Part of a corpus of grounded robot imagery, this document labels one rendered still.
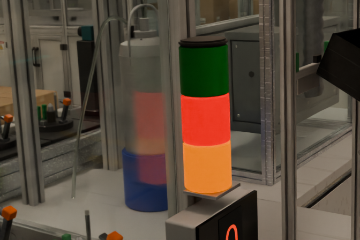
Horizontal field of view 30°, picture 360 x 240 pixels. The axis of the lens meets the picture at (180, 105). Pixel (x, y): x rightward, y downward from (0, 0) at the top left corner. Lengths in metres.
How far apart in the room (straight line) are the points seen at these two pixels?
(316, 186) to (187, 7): 1.30
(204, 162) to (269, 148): 1.21
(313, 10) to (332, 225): 0.71
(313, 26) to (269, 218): 0.66
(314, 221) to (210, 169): 1.02
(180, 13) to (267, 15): 1.15
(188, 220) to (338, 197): 1.46
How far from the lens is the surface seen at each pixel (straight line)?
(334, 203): 2.09
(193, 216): 0.69
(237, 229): 0.73
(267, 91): 1.85
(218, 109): 0.67
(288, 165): 1.10
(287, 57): 1.06
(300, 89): 1.14
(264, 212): 1.73
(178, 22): 0.68
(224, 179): 0.69
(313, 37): 2.08
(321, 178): 1.99
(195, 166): 0.69
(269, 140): 1.88
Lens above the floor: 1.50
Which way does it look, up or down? 12 degrees down
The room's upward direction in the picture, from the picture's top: 3 degrees counter-clockwise
